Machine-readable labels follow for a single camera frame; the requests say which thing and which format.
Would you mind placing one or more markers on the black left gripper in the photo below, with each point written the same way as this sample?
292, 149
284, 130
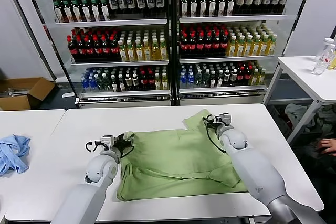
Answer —
123, 146

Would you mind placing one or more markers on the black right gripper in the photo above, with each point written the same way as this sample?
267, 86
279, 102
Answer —
216, 127

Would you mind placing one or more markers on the light green t-shirt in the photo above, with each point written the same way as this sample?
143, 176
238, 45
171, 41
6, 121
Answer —
170, 155

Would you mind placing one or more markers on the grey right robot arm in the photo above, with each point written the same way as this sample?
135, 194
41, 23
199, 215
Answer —
249, 161

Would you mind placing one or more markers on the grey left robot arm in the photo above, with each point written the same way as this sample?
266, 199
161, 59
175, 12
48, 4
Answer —
101, 169

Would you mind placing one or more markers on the bare person hand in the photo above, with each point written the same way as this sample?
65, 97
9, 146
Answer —
329, 146

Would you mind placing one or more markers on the right beverage display cabinet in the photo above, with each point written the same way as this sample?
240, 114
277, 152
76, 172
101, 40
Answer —
224, 97

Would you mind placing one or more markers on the beverage display cabinet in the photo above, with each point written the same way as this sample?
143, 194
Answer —
224, 97
124, 101

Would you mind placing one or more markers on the white cabinet shelf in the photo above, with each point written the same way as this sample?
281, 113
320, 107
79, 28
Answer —
119, 64
224, 90
111, 23
226, 60
231, 19
124, 94

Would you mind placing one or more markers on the left beverage display cabinet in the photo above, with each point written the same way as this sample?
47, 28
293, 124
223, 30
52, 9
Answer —
124, 101

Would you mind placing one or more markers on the small clear green bottle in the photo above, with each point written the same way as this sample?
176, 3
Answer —
100, 84
107, 85
199, 80
206, 80

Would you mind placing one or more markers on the small white cap dark bottle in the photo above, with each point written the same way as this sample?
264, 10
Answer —
213, 80
227, 79
220, 80
114, 85
136, 84
234, 79
128, 84
121, 85

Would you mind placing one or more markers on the small blue water bottle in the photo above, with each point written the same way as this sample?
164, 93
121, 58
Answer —
85, 84
191, 81
184, 81
93, 84

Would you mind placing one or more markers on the small red cap cola bottle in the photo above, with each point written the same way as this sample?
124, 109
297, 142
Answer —
241, 78
144, 83
248, 77
151, 82

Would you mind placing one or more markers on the small yellow tea bottle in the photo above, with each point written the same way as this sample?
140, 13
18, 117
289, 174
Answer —
262, 78
254, 78
158, 83
165, 82

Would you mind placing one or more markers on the black laundry crate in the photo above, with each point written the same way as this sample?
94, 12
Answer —
281, 121

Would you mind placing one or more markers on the green cap yellow tea bottle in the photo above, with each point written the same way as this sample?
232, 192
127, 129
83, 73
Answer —
248, 48
264, 47
240, 48
256, 48
271, 47
232, 49

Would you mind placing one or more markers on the white cap yellow tea bottle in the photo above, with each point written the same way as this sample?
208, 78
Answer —
164, 51
156, 52
140, 53
123, 53
148, 52
131, 53

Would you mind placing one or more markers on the crumpled pale grey cloth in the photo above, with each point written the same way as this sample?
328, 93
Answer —
297, 113

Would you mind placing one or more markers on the white side table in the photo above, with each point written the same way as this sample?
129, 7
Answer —
299, 77

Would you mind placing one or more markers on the open cardboard box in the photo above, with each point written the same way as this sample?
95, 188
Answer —
39, 87

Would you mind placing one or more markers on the crumpled light blue cloth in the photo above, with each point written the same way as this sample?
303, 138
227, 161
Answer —
15, 150

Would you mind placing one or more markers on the green cap dark tea bottle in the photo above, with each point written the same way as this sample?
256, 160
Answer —
67, 11
231, 5
184, 6
85, 10
76, 11
212, 6
203, 6
59, 11
104, 10
222, 5
194, 6
95, 10

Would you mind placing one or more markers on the crumpled grey green cloth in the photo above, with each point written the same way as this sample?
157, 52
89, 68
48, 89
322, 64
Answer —
325, 119

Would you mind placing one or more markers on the bundle of metal rods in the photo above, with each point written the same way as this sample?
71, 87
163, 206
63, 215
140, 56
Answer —
15, 92

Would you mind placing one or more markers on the beige label dark drink bottle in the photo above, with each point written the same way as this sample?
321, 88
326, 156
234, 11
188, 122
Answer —
249, 0
240, 1

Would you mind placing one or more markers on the clear plastic water bottle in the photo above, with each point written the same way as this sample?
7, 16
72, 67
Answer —
319, 66

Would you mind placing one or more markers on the blue label dark drink bottle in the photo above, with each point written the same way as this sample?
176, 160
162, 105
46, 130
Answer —
284, 0
122, 4
131, 3
258, 0
151, 2
159, 2
275, 0
267, 0
141, 3
114, 4

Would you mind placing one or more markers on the yellow drink bottle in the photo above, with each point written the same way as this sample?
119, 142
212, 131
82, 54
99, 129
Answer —
333, 62

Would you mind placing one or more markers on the clear bottle red label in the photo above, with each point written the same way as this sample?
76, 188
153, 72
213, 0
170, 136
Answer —
329, 41

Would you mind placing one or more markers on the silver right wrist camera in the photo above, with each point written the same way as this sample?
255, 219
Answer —
225, 119

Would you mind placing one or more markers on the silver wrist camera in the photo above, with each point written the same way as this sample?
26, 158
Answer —
107, 141
225, 119

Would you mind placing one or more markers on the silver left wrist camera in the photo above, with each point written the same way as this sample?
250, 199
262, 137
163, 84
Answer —
107, 141

